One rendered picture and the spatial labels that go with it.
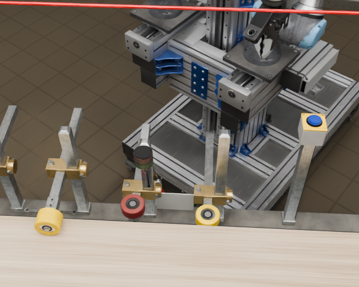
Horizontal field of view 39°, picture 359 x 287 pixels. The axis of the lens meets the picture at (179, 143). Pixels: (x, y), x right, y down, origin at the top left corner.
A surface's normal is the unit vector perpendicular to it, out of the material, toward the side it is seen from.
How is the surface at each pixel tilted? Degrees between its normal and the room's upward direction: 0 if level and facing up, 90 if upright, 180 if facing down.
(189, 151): 0
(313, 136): 90
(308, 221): 0
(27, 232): 0
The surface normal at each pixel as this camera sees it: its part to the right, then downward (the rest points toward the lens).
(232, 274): 0.00, -0.67
